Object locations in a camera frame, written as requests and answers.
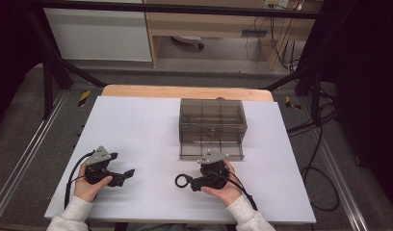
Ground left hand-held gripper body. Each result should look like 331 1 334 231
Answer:
86 145 125 188

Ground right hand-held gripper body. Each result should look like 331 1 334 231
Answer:
197 148 230 191

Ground black ring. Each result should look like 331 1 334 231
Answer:
174 173 190 189

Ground smoky plastic drawer box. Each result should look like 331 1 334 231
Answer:
178 98 249 144

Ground person's right hand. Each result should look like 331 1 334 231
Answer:
201 159 244 207

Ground person's left hand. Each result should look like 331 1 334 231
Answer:
73 164 114 203

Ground white board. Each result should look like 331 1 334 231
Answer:
44 95 317 224

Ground wooden table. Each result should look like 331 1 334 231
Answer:
101 84 275 103

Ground black metal stand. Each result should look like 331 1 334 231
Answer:
263 64 324 126
24 6 107 119

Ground white cabinet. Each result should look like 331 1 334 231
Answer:
43 8 153 63

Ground chair base with wheel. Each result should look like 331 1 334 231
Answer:
170 36 205 50

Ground dark power strip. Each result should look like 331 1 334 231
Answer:
241 29 269 38

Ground wooden desk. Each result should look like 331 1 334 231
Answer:
143 0 324 71

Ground black metal crossbar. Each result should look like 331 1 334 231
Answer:
30 0 328 19

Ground left hand-held gripper cable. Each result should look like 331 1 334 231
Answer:
64 151 95 210

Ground hand-held gripper cable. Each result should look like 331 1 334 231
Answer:
213 171 259 212
64 151 95 210

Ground right hand-held gripper cable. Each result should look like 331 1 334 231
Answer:
213 171 259 212

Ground aluminium floor rail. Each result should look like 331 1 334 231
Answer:
316 134 369 231
0 90 70 222

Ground black floor cables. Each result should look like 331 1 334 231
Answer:
287 83 342 213

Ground hanging black cables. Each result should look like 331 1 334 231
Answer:
246 6 301 73

